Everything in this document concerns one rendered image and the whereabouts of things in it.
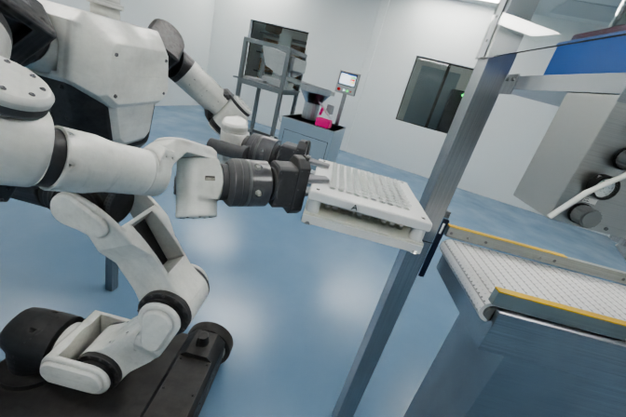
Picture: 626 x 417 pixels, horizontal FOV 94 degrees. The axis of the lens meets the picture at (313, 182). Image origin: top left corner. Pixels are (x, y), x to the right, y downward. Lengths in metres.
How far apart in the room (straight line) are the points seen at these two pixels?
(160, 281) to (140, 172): 0.50
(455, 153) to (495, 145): 5.09
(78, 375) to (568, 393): 1.28
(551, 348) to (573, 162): 0.40
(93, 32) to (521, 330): 0.98
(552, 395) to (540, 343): 0.23
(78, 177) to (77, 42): 0.34
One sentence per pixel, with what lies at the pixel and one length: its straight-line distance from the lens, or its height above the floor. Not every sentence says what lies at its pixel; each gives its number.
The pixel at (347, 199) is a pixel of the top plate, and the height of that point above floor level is 1.05.
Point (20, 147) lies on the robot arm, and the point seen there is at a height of 1.13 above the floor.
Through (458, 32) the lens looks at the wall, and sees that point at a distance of 5.88.
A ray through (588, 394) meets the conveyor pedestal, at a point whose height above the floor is 0.73.
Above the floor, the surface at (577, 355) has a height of 0.87.
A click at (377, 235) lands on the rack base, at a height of 1.00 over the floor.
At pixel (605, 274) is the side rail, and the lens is 1.19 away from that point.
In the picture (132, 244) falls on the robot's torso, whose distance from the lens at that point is 0.83.
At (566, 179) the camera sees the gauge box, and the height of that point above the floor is 1.20.
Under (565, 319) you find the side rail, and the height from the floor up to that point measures 0.94.
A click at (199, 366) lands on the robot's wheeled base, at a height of 0.19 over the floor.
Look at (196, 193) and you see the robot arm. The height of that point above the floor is 1.04.
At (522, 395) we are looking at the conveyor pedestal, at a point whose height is 0.68.
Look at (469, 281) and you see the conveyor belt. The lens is 0.78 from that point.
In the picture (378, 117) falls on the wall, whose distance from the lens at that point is 5.79.
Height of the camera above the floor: 1.25
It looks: 20 degrees down
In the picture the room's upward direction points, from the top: 15 degrees clockwise
